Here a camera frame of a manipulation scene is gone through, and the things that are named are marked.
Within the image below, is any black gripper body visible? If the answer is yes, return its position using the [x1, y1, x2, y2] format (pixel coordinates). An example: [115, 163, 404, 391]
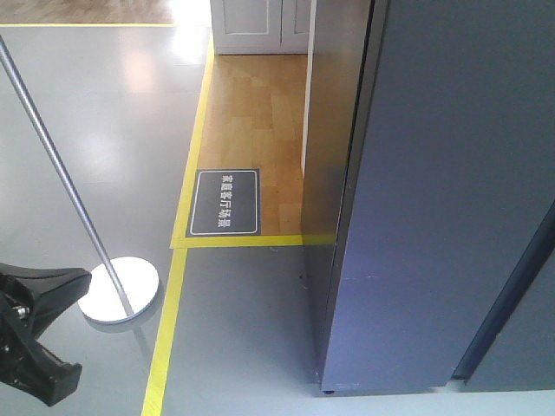
[1, 270, 39, 386]

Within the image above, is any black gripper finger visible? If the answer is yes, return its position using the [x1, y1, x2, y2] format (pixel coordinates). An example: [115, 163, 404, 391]
[16, 341, 82, 406]
[1, 263, 91, 338]

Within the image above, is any grey fridge with open door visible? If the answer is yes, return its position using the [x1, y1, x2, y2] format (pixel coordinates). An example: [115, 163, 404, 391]
[302, 1, 554, 394]

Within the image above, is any metal stanchion pole with base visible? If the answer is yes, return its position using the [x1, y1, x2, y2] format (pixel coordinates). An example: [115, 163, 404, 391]
[1, 38, 160, 324]

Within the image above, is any dark floor sign white text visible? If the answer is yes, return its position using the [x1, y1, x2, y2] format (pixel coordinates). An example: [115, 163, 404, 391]
[186, 168, 261, 237]

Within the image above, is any white cabinet in background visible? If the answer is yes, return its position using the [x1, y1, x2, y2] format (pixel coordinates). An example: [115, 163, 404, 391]
[210, 0, 313, 55]

